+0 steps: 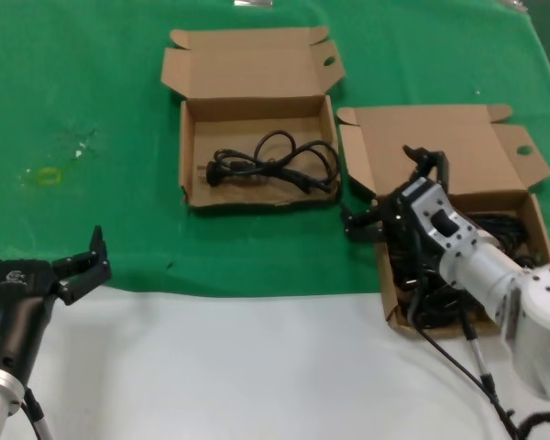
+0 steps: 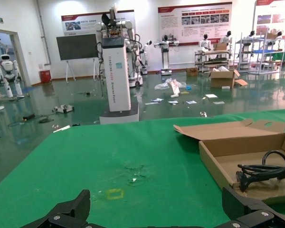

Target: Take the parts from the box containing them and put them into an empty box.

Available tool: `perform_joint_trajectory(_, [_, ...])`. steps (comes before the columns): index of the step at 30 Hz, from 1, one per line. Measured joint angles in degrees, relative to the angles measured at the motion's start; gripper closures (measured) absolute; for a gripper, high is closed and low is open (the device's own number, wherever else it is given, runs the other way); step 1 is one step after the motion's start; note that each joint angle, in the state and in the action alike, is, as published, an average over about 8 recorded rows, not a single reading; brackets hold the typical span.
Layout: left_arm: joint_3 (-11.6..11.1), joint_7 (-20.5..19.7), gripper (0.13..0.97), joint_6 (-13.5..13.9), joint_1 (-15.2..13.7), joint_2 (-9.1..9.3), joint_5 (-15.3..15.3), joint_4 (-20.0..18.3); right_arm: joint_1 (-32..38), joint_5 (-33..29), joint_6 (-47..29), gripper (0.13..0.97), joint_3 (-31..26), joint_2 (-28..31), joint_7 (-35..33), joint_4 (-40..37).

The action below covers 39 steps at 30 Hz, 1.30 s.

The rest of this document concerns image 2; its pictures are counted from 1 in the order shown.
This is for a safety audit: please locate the white stick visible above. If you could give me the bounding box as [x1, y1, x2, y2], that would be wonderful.
[52, 125, 71, 133]

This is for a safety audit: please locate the metal shelf rack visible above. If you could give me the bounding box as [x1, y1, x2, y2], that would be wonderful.
[195, 49, 231, 73]

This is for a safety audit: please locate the black power cable with loop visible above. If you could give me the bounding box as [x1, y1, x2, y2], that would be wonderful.
[235, 150, 285, 193]

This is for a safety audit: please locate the clear plastic bag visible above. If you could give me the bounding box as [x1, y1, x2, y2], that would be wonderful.
[154, 78, 187, 91]

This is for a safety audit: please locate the open cardboard box on floor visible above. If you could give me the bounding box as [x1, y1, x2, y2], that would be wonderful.
[209, 69, 248, 89]

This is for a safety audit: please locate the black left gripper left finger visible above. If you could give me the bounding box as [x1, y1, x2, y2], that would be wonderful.
[21, 189, 91, 228]

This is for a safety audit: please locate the wall info board with photos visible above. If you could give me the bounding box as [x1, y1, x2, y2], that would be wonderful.
[252, 0, 285, 37]

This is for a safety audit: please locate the white shelving rack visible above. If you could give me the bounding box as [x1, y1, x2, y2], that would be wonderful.
[235, 31, 285, 75]

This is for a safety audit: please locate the cardboard box with torn wall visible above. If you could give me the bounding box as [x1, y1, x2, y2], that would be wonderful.
[173, 118, 285, 206]

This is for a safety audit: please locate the red bin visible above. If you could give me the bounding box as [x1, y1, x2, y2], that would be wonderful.
[39, 69, 51, 84]

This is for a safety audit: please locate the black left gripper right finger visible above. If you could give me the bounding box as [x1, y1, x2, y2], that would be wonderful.
[216, 186, 285, 228]

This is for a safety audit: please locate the green table cloth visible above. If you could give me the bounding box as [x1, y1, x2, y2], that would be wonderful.
[0, 109, 285, 228]

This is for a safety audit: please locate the grey device on floor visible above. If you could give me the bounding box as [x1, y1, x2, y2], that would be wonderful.
[52, 104, 75, 114]

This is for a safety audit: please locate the white door frame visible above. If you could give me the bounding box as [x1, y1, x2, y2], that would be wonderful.
[0, 28, 32, 89]

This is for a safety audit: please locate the white wall pipe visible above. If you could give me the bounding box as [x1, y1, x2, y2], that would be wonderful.
[35, 0, 52, 67]

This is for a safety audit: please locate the white humanoid robot on pedestal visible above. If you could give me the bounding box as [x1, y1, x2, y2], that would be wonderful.
[153, 34, 180, 76]

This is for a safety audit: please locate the white column wheeled robot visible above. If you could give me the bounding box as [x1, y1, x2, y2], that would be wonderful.
[94, 3, 146, 125]

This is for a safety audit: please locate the red white wall info board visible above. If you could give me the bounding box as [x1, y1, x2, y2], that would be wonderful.
[157, 1, 233, 46]

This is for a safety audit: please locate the wall poster with blue photo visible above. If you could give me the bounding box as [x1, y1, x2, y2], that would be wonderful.
[60, 9, 136, 37]

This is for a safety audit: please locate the black display screen on stand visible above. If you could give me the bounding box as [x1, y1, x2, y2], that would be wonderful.
[56, 33, 99, 83]

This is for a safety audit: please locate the white red paper bag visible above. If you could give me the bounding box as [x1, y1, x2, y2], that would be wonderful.
[167, 79, 181, 98]

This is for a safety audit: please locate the small white robot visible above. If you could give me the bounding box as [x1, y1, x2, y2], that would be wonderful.
[142, 40, 154, 75]

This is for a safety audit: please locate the small cardboard box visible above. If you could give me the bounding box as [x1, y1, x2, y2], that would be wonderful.
[186, 67, 199, 77]

